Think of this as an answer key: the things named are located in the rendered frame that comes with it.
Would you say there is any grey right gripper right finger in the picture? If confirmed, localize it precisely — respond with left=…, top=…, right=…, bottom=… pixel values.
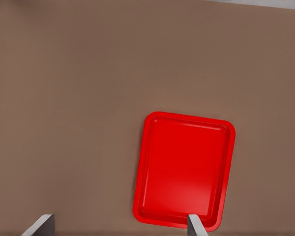
left=187, top=213, right=209, bottom=236

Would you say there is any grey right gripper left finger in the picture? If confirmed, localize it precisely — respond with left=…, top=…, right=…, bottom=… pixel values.
left=21, top=213, right=55, bottom=236

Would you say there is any red rectangular tray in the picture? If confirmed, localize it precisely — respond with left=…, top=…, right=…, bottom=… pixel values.
left=132, top=111, right=236, bottom=232

